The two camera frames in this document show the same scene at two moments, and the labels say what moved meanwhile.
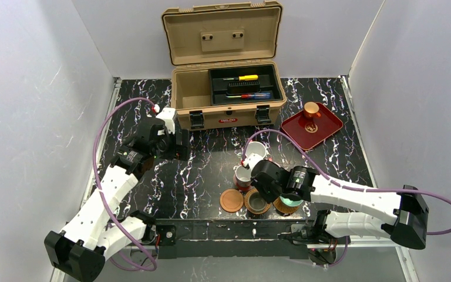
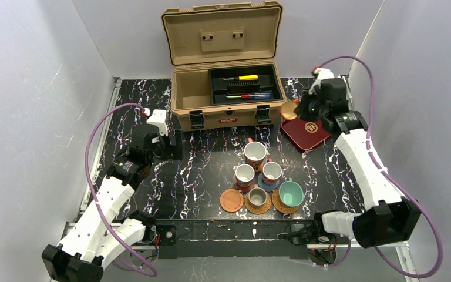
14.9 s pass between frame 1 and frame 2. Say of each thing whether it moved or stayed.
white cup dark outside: stayed
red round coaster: stayed
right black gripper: moved
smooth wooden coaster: stayed
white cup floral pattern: stayed
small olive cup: stayed
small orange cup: moved
